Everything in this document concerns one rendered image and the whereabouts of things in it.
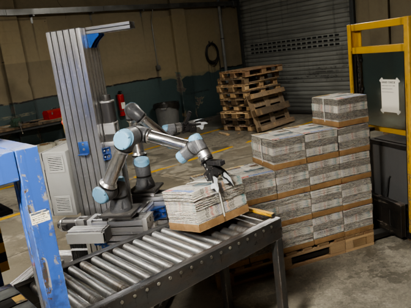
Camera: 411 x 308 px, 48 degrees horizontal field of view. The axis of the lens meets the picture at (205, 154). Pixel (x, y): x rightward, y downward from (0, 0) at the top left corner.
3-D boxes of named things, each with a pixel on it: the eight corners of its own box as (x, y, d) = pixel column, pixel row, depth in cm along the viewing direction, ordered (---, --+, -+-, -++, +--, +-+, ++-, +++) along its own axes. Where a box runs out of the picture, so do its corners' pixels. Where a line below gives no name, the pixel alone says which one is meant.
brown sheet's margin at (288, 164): (252, 161, 383) (251, 156, 382) (282, 155, 392) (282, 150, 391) (274, 170, 348) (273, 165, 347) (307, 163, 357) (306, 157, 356)
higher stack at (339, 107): (320, 237, 419) (309, 96, 391) (347, 230, 428) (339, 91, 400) (345, 253, 383) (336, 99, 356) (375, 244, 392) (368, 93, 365)
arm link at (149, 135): (134, 137, 295) (203, 156, 278) (125, 141, 285) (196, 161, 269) (136, 120, 291) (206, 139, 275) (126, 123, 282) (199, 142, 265)
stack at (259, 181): (200, 271, 385) (188, 175, 367) (320, 237, 420) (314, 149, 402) (217, 291, 349) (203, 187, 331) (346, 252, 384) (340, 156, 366)
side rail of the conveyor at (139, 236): (218, 219, 307) (216, 201, 305) (224, 220, 303) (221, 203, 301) (18, 307, 224) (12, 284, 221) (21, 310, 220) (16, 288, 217)
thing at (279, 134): (250, 135, 378) (250, 134, 378) (281, 129, 387) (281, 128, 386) (271, 142, 344) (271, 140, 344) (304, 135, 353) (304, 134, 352)
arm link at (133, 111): (133, 101, 336) (183, 142, 350) (131, 100, 346) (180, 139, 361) (123, 113, 336) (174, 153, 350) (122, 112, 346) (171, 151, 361)
